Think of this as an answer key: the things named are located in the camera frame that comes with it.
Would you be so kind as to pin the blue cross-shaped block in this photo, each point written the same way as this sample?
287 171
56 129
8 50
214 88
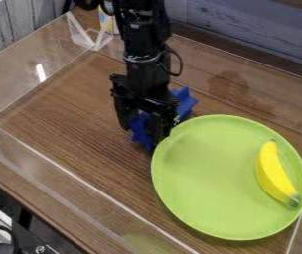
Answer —
183 109

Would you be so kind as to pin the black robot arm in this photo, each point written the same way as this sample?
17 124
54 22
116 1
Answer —
144 27

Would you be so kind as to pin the yellow toy banana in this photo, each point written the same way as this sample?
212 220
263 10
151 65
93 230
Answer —
271 176

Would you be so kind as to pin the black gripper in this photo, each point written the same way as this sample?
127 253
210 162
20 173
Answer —
141 89

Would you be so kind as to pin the green plate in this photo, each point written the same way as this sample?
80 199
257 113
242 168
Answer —
203 177

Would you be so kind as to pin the clear acrylic front barrier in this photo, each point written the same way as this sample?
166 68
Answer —
93 220

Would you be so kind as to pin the white can with label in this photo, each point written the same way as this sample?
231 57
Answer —
107 19

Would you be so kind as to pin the clear acrylic corner bracket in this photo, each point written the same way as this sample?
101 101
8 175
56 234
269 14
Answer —
89 38

